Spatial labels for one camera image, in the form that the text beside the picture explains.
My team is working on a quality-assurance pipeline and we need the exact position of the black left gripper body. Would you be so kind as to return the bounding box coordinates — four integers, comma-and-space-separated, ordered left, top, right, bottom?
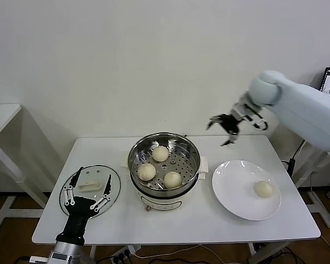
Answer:
56, 195, 97, 245

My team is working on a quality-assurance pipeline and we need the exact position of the white round plate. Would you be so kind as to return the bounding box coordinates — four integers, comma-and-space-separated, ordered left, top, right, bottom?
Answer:
211, 159, 282, 221

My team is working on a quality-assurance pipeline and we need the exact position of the white empty side table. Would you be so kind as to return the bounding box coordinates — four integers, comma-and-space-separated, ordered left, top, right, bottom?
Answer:
0, 103, 54, 234

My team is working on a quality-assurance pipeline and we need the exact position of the white steamed baozi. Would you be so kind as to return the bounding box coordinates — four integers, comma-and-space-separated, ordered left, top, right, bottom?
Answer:
137, 163, 157, 182
152, 145, 170, 162
163, 170, 183, 189
254, 180, 273, 199

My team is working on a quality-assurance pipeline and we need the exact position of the cream electric cooker base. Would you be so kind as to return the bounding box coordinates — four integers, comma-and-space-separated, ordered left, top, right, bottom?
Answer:
119, 155, 210, 212

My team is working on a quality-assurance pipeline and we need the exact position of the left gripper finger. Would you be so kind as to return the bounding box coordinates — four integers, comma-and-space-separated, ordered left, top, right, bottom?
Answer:
89, 174, 112, 213
62, 166, 84, 206

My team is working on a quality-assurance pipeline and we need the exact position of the stainless steel steamer basket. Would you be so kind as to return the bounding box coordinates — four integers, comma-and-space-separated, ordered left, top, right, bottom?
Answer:
127, 133, 202, 193

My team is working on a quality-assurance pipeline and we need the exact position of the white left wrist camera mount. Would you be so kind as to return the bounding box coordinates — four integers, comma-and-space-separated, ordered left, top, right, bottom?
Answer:
29, 255, 52, 263

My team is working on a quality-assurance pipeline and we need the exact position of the round glass pot lid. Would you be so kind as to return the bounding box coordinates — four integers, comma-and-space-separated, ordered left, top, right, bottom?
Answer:
59, 164, 122, 219

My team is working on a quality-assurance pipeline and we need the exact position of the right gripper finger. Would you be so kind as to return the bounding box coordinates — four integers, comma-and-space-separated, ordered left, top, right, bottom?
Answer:
207, 114, 226, 130
219, 131, 240, 147

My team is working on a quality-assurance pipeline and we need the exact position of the laptop cable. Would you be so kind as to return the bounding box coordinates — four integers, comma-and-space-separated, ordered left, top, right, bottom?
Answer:
287, 140, 307, 177

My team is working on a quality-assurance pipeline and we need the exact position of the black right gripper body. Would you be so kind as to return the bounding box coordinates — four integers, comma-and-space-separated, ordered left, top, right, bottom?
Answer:
222, 114, 241, 135

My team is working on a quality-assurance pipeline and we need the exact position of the white power strip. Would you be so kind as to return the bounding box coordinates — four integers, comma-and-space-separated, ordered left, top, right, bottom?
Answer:
109, 244, 141, 262

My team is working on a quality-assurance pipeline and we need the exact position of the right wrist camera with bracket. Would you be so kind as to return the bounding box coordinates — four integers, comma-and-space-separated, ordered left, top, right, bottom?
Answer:
232, 101, 268, 130

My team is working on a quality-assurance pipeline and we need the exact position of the white laptop side table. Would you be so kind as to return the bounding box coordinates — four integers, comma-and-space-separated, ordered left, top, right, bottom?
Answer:
293, 140, 330, 229

